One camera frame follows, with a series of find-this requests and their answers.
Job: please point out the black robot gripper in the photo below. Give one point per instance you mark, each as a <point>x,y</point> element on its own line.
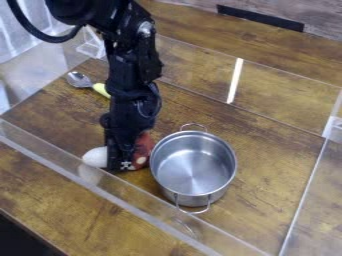
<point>131,116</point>

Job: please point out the silver metal pot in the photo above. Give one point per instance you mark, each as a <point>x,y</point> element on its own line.
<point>194,165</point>

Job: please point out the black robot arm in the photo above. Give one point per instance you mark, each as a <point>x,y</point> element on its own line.
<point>127,28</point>

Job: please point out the clear acrylic front barrier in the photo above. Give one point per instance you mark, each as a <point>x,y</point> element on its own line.
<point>190,229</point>

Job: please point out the clear acrylic barrier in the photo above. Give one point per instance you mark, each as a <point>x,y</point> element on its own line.
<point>314,233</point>
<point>190,229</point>

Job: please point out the black strip on table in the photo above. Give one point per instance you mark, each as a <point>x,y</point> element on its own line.
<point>261,18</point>

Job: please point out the clear acrylic right barrier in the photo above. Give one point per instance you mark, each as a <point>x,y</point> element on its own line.
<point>314,233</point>

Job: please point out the spoon with yellow handle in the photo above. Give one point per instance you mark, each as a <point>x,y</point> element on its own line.
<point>82,81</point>

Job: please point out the clear acrylic triangle bracket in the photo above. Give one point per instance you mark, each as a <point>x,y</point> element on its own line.
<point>93,45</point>

